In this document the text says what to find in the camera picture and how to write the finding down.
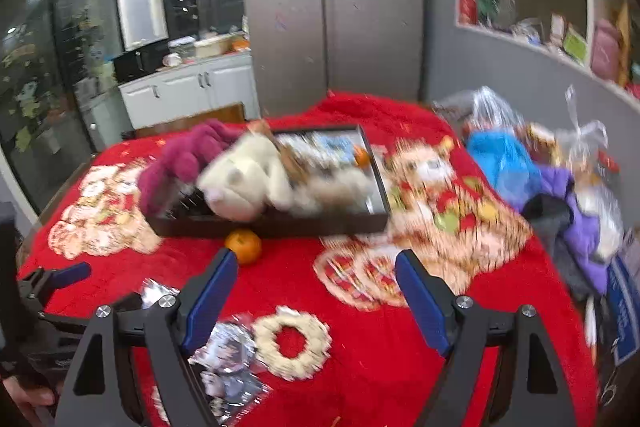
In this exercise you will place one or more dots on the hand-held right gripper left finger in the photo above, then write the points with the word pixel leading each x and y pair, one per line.
pixel 210 302

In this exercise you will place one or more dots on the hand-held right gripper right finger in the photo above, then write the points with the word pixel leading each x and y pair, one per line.
pixel 425 302

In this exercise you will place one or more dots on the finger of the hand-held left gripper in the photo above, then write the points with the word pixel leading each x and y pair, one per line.
pixel 70 274
pixel 125 303

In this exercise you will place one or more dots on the silver foil packet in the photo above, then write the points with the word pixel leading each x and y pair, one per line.
pixel 157 292
pixel 225 344
pixel 240 389

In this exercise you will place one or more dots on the tangerine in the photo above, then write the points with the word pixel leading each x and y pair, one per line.
pixel 362 157
pixel 243 247

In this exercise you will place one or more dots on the black shallow box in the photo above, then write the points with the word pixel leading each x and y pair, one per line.
pixel 300 227

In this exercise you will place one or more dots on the white plush toy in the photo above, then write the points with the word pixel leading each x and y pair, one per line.
pixel 240 177

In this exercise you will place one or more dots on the person's left hand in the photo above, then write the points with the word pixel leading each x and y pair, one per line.
pixel 30 397

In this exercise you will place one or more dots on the white lace scrunchie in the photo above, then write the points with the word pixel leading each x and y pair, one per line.
pixel 265 347

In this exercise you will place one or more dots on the red printed bear blanket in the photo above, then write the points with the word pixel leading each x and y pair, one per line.
pixel 350 357

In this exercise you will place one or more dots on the black hair claw clip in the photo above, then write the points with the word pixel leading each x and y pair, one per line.
pixel 185 204

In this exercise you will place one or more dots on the beige fluffy plush toy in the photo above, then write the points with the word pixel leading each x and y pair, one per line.
pixel 340 189

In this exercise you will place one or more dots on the magenta plush toy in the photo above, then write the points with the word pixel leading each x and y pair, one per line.
pixel 175 162

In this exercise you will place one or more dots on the dark grey cloth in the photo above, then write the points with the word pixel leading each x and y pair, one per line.
pixel 550 212

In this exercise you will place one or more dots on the blue plastic bag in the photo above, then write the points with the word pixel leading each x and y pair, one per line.
pixel 505 167

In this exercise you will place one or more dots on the purple fleece cloth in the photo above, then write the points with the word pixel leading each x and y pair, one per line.
pixel 580 232

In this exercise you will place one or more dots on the glass sliding door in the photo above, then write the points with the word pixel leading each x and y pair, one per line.
pixel 50 82

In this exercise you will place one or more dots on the white plastic bag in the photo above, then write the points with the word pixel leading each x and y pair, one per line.
pixel 605 217

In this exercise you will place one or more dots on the dark blue bag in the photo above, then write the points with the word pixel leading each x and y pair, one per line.
pixel 625 307

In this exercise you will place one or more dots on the red yellow checkered packet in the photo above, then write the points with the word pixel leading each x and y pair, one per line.
pixel 544 135

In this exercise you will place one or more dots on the white kitchen cabinet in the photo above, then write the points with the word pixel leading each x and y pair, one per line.
pixel 190 92

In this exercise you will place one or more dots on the black microwave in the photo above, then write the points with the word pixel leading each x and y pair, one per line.
pixel 142 63

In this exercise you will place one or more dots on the clear knotted plastic bag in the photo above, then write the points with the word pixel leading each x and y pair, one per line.
pixel 585 142

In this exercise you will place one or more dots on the white food container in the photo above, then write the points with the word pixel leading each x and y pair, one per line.
pixel 212 47

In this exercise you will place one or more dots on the silver double-door fridge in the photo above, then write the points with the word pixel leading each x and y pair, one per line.
pixel 300 32

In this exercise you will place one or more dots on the light green box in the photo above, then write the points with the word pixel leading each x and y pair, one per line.
pixel 575 46

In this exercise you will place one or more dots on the small framed card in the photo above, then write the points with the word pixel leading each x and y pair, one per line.
pixel 557 29

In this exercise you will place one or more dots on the clear plastic wrap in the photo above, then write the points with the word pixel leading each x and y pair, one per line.
pixel 504 4

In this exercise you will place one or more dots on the pink bag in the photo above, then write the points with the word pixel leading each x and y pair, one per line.
pixel 606 52

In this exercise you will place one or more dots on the white wall cabinet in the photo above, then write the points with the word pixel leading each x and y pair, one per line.
pixel 140 7

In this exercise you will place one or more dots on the white wall shelf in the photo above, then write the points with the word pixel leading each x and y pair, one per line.
pixel 525 42

